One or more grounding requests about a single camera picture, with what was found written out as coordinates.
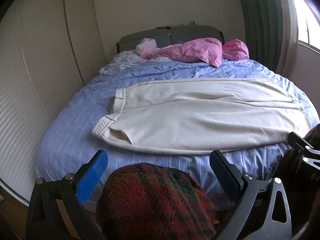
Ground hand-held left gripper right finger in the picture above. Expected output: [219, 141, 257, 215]
[209, 150, 292, 240]

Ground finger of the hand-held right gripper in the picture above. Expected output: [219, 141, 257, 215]
[287, 131, 320, 167]

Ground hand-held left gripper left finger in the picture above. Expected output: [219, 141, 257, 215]
[26, 149, 108, 240]

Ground white pants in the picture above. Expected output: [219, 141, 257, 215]
[91, 78, 313, 155]

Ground bed with blue striped sheet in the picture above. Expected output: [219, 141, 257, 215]
[34, 57, 320, 210]

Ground pale floral cloth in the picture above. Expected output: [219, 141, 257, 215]
[99, 50, 143, 75]

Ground pink pillow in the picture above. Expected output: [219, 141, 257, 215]
[222, 39, 249, 61]

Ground window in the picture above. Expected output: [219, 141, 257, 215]
[287, 0, 320, 54]

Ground pink duvet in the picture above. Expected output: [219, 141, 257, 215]
[136, 37, 223, 67]

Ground white wardrobe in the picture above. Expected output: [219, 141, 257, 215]
[0, 0, 107, 207]

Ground green curtain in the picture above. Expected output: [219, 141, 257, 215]
[235, 0, 285, 68]

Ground grey padded headboard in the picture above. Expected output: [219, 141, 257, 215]
[117, 25, 224, 54]

